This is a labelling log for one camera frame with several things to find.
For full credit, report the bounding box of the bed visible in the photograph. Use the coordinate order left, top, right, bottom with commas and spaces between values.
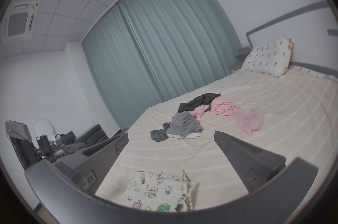
95, 1, 338, 211

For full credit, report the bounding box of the grey bedside table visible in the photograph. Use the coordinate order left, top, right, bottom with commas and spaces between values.
230, 46, 251, 71

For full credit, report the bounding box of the white printed pillow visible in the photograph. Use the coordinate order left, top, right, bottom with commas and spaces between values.
242, 37, 295, 77

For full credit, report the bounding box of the black chest of drawers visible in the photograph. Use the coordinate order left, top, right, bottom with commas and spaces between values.
71, 124, 109, 149

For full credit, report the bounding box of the white printed pyjama top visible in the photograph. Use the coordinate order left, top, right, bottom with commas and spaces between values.
117, 170, 198, 213

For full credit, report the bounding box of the ceiling air conditioner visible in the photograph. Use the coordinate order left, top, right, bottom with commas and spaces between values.
3, 1, 41, 45

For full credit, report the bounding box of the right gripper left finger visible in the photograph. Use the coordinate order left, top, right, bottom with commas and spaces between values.
54, 134, 129, 193

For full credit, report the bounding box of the dark grey garment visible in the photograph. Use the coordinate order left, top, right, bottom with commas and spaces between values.
151, 122, 172, 142

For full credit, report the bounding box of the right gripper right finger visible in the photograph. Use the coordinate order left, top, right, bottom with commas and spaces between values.
214, 131, 287, 192

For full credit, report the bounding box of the white garment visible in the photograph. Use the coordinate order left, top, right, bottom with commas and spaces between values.
166, 132, 202, 139

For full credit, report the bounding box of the blue-green curtain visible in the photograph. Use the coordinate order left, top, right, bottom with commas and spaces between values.
82, 4, 169, 131
119, 0, 243, 102

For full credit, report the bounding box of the black garment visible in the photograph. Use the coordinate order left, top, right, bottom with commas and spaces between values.
178, 93, 221, 113

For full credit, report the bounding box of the grey knit garment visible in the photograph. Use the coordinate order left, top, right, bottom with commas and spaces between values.
167, 112, 204, 137

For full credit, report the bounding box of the pink garment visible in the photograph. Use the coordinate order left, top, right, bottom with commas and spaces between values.
190, 97, 264, 135

